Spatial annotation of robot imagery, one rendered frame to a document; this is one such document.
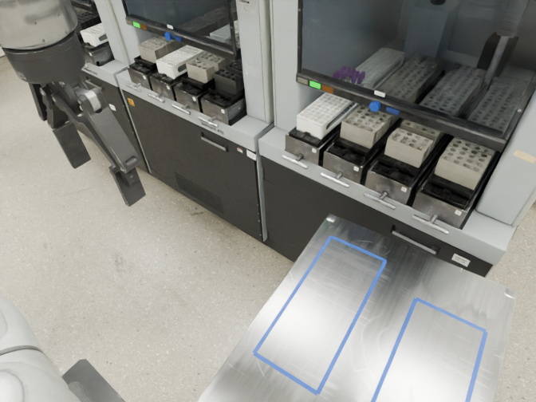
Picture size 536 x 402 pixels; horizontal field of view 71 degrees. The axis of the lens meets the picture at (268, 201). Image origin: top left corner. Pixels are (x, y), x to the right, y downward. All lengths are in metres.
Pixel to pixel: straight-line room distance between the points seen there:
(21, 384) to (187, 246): 1.39
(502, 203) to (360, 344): 0.59
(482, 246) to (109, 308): 1.54
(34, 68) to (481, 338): 0.85
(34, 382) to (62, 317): 1.27
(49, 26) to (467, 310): 0.85
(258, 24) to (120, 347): 1.39
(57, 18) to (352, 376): 0.71
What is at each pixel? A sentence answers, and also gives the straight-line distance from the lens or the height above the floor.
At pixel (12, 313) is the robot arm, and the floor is 0.89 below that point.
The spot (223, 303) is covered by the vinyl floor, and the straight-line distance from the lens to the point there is 1.81.
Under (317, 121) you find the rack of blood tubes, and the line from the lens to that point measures 1.26.
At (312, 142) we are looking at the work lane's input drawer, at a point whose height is 0.82.
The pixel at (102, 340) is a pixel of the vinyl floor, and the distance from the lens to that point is 1.88.
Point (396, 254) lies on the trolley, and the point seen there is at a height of 0.82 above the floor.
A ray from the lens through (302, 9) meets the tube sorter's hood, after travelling 1.16.
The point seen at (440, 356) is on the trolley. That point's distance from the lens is 0.85.
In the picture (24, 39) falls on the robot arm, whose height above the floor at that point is 1.42.
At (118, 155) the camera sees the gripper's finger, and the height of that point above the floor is 1.29.
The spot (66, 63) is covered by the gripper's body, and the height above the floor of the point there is 1.38.
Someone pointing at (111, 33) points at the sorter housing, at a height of 0.88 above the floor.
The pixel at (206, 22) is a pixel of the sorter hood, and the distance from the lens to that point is 1.44.
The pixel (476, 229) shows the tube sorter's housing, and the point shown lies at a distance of 1.19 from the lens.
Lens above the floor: 1.56
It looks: 46 degrees down
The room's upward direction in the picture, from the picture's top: 4 degrees counter-clockwise
